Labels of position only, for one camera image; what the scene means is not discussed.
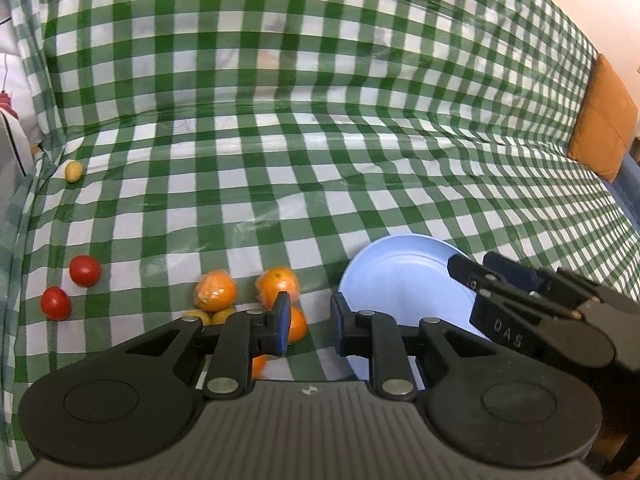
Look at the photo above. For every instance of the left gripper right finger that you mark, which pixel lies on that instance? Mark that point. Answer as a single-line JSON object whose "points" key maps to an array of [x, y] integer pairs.
{"points": [[374, 336]]}

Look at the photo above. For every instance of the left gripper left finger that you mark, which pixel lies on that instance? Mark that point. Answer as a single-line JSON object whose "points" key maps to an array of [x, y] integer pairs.
{"points": [[235, 344]]}

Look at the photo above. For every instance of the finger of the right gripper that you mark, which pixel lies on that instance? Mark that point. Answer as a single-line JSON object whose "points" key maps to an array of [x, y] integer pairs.
{"points": [[470, 273], [522, 277]]}

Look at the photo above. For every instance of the orange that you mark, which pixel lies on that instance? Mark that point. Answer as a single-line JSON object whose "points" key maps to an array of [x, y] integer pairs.
{"points": [[298, 326], [216, 290], [275, 280]]}

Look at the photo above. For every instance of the light blue plate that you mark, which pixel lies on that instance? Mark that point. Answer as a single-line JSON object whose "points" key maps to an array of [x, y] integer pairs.
{"points": [[406, 277]]}

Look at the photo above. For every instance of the yellow fruit right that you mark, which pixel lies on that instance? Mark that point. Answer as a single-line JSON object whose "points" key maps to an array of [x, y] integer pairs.
{"points": [[219, 317]]}

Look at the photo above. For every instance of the yellow fruit left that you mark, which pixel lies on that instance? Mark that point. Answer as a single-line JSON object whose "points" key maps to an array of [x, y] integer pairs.
{"points": [[202, 315]]}

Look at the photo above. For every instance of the orange behind finger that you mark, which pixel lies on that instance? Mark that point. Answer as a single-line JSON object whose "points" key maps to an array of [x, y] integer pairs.
{"points": [[298, 326]]}

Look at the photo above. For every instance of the blue sofa edge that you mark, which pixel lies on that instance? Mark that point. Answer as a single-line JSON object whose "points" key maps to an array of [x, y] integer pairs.
{"points": [[626, 189]]}

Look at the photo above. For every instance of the orange cushion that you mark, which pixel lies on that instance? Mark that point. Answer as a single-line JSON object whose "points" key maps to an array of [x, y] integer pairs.
{"points": [[605, 125]]}

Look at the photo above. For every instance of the red tomato upper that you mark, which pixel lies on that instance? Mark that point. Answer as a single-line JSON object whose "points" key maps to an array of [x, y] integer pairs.
{"points": [[85, 271]]}

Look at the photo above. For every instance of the red tomato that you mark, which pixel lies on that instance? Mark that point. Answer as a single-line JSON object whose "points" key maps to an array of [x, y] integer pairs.
{"points": [[55, 304], [85, 271]]}

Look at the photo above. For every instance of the red tomato lower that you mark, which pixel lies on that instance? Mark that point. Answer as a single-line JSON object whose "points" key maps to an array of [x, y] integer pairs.
{"points": [[55, 304]]}

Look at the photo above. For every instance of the green white checkered cloth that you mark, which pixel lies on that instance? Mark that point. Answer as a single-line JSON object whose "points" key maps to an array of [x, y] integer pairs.
{"points": [[248, 134]]}

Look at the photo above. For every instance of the small yellow fruit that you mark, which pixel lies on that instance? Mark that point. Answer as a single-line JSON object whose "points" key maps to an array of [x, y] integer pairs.
{"points": [[73, 171]]}

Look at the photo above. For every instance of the white patterned fabric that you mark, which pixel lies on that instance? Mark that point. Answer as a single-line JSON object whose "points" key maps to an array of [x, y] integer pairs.
{"points": [[20, 132]]}

